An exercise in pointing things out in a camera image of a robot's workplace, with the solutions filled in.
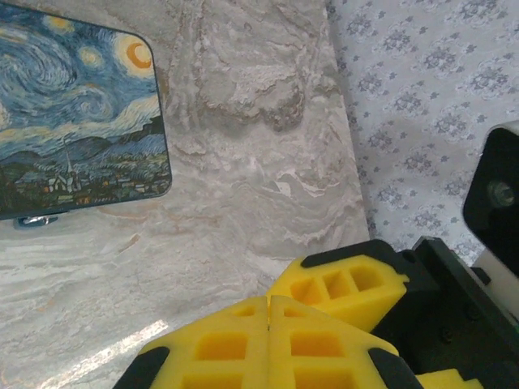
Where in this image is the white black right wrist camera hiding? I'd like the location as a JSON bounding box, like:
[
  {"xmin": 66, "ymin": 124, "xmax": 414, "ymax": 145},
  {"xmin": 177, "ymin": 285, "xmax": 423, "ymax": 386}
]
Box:
[{"xmin": 461, "ymin": 120, "xmax": 519, "ymax": 293}]

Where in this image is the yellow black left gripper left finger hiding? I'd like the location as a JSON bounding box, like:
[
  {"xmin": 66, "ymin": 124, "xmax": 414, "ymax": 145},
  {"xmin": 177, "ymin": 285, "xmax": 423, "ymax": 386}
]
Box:
[{"xmin": 113, "ymin": 295, "xmax": 270, "ymax": 389}]

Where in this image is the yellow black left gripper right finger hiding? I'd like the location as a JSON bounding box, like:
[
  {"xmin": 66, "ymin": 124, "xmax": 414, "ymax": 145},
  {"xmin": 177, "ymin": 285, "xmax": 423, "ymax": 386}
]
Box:
[{"xmin": 268, "ymin": 294, "xmax": 423, "ymax": 389}]

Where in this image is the starry night print box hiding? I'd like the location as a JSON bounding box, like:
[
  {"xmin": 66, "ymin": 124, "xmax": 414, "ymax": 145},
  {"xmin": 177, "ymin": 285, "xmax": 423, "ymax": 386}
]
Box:
[{"xmin": 0, "ymin": 3, "xmax": 174, "ymax": 222}]

